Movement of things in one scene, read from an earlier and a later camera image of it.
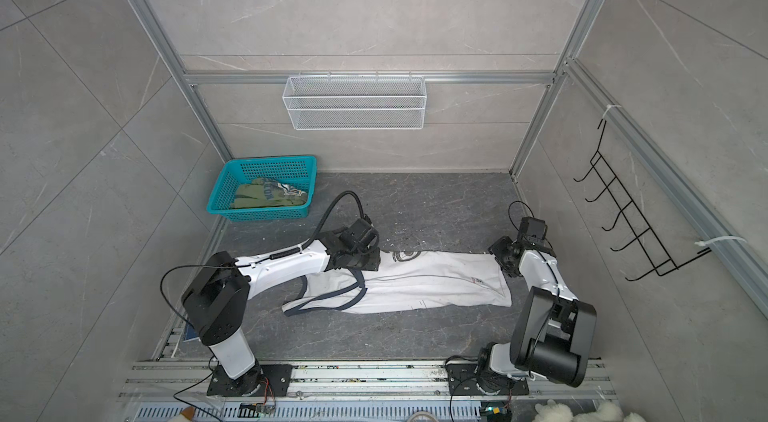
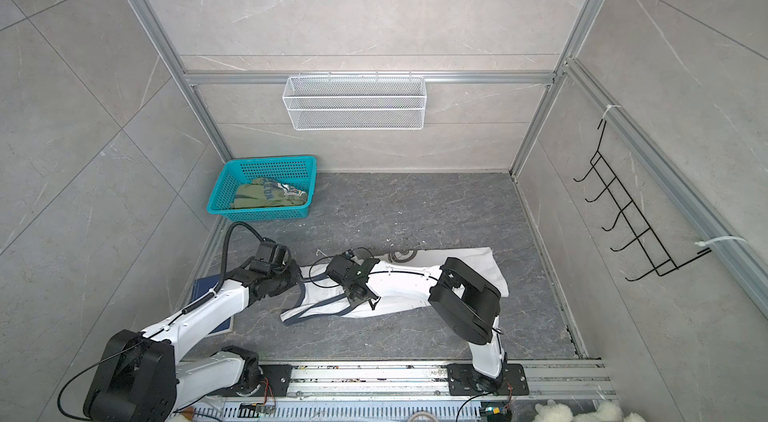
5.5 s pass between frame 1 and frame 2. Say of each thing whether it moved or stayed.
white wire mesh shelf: stayed
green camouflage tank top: stayed
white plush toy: stayed
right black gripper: moved
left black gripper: moved
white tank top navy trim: stayed
